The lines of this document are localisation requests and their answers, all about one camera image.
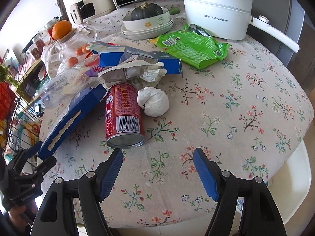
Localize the person's left hand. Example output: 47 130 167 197
4 205 31 235

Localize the white chair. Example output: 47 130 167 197
268 141 312 224

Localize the blue flat cardboard box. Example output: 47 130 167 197
37 84 106 160

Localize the clear plastic water bottle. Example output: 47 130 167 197
40 67 101 110

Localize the red milk drink can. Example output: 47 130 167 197
105 83 145 149

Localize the glass jar with wooden lid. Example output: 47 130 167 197
42 27 97 74

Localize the white crumpled tissue ball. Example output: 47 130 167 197
137 87 169 117

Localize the floral tablecloth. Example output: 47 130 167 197
101 36 314 228

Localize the blue white torn carton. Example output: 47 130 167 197
88 41 183 75

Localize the large orange fruit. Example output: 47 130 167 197
52 20 72 40

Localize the crumpled white paper wrapper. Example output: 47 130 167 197
98 60 167 90

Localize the green snack bag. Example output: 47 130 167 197
153 24 230 70

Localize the white flower bowl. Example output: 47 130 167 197
122 7 171 31

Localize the cream air fryer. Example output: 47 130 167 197
63 0 115 25

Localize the white electric cooking pot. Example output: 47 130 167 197
184 0 300 53

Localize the dark green pumpkin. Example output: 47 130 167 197
130 2 163 21

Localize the black wire rack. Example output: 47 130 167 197
1 97 43 153

